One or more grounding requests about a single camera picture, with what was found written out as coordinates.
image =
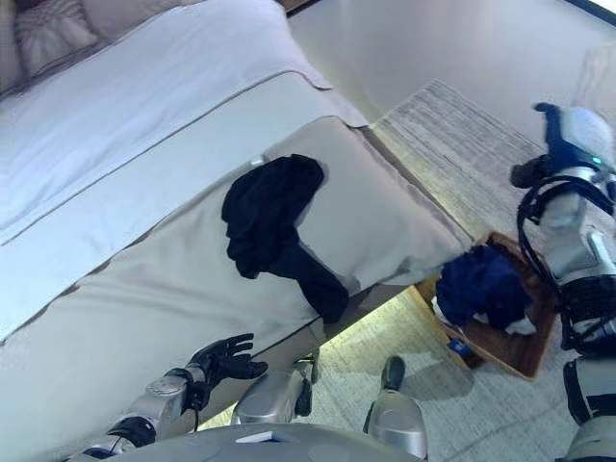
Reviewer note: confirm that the white garment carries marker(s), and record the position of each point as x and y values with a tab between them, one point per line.
522	327

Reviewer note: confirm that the grey striped rug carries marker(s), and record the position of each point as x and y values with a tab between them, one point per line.
457	159

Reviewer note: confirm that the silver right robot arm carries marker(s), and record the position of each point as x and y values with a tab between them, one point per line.
577	250

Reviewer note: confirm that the black garment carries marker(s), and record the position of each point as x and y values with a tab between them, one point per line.
269	212

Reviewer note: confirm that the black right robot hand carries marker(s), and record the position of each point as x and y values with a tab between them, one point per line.
577	135

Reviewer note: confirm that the black window floor rail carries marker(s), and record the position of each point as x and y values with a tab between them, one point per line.
594	8

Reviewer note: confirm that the right robot leg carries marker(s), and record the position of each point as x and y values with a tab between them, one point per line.
394	414

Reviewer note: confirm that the patterned decorative pillow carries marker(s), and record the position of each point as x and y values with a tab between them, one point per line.
53	38

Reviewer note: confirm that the plain light pillow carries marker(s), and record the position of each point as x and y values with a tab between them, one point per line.
130	14

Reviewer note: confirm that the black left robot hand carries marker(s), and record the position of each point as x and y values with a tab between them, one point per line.
226	361

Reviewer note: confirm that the blue garment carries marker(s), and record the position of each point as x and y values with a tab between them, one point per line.
481	284

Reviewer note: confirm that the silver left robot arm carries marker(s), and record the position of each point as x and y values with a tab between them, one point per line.
154	399

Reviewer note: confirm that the blue hang tag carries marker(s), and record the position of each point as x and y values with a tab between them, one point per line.
458	347

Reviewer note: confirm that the white duvet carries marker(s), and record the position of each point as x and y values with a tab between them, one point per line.
135	106

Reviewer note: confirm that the brown wicker basket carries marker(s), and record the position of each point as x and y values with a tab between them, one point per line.
515	346

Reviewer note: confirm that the grey robot torso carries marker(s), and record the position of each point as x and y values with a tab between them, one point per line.
269	445

